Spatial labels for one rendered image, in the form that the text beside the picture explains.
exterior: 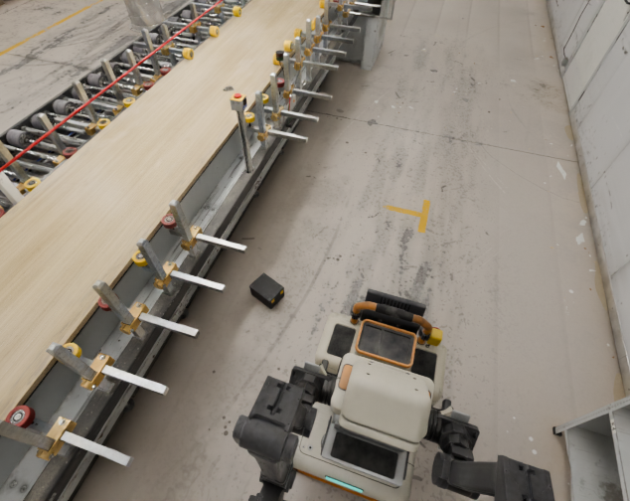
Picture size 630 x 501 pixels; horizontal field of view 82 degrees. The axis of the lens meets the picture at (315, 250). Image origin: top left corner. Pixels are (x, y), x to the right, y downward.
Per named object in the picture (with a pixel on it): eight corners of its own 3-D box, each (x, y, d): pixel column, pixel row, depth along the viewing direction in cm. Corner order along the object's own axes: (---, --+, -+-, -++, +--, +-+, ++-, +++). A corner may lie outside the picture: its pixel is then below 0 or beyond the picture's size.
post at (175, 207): (202, 260, 207) (178, 199, 169) (199, 265, 205) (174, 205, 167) (196, 259, 207) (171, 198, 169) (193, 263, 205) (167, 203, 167)
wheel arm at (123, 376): (170, 389, 146) (166, 385, 142) (165, 397, 144) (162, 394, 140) (78, 356, 153) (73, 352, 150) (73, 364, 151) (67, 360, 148)
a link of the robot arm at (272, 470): (301, 428, 63) (242, 406, 65) (289, 464, 59) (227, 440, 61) (301, 468, 96) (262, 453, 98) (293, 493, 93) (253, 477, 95)
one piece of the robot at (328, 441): (329, 415, 133) (332, 397, 116) (404, 441, 128) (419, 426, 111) (315, 462, 124) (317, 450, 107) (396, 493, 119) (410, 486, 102)
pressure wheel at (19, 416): (37, 438, 135) (17, 431, 126) (19, 431, 136) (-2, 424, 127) (52, 416, 140) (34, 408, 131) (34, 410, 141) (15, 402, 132)
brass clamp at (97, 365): (116, 361, 152) (111, 356, 148) (95, 392, 144) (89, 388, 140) (103, 356, 153) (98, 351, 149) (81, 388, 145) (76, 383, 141)
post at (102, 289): (149, 335, 174) (104, 280, 136) (144, 342, 172) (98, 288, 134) (142, 333, 174) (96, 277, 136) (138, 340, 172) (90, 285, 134)
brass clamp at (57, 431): (78, 423, 140) (72, 420, 136) (53, 462, 132) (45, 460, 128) (65, 418, 141) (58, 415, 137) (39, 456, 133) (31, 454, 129)
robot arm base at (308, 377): (331, 377, 109) (293, 364, 111) (325, 393, 101) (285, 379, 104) (325, 401, 112) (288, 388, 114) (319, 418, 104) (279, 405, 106)
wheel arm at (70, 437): (135, 457, 133) (130, 455, 129) (129, 468, 131) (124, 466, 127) (37, 418, 140) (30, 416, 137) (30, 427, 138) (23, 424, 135)
